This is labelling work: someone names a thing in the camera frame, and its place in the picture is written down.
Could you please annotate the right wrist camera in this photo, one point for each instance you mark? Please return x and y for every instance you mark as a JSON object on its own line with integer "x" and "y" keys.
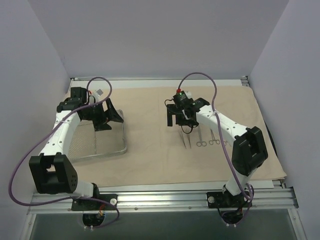
{"x": 182, "y": 98}

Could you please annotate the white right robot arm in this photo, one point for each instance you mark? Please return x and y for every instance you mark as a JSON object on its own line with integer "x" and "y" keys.
{"x": 249, "y": 149}

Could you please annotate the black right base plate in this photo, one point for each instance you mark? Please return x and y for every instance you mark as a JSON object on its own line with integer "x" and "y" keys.
{"x": 225, "y": 200}

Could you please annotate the beige cloth wrap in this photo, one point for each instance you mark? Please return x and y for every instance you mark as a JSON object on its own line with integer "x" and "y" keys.
{"x": 155, "y": 153}

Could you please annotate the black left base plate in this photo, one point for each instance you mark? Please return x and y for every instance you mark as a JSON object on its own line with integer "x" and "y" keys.
{"x": 109, "y": 203}

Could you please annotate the steel forceps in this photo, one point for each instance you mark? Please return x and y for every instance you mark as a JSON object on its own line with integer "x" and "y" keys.
{"x": 189, "y": 140}

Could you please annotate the aluminium front rail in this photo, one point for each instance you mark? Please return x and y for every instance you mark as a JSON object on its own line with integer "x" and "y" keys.
{"x": 198, "y": 200}

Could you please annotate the wire mesh instrument tray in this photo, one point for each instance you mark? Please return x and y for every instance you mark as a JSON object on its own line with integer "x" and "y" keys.
{"x": 88, "y": 144}

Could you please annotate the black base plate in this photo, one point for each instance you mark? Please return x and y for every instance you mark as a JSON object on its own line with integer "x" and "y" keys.
{"x": 109, "y": 203}
{"x": 225, "y": 200}

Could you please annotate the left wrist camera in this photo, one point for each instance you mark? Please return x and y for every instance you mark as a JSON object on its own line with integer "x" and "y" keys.
{"x": 97, "y": 94}

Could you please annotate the aluminium table edge rail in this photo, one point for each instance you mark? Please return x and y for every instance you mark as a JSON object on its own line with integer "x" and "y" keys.
{"x": 245, "y": 81}

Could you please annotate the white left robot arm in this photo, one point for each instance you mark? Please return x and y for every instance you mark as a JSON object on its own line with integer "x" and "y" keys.
{"x": 52, "y": 171}

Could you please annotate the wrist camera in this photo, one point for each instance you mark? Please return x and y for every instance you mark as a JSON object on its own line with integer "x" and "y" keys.
{"x": 182, "y": 98}
{"x": 97, "y": 94}

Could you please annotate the curved steel tweezers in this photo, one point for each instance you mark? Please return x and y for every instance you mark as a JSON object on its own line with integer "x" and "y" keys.
{"x": 182, "y": 138}

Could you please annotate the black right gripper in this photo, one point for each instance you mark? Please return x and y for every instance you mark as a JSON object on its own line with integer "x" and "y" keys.
{"x": 173, "y": 113}

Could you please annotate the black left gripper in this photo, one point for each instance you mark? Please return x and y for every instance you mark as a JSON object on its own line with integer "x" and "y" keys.
{"x": 103, "y": 115}

